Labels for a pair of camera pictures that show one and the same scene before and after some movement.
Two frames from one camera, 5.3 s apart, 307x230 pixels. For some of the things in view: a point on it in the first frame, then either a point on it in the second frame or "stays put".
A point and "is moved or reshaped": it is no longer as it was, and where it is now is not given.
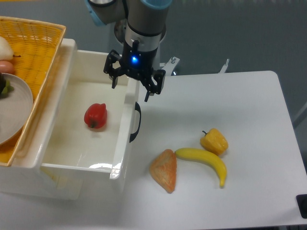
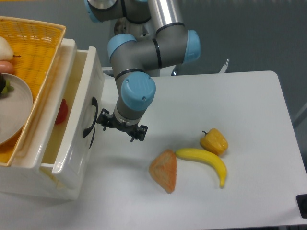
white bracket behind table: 224,67 stays put
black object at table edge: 301,203 stays put
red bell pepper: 95,115 → 63,113
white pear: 6,52 stays put
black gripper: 137,63 → 105,118
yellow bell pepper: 215,142 stays put
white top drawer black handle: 79,121 is moved or reshaped
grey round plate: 16,109 stays put
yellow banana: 194,154 stays put
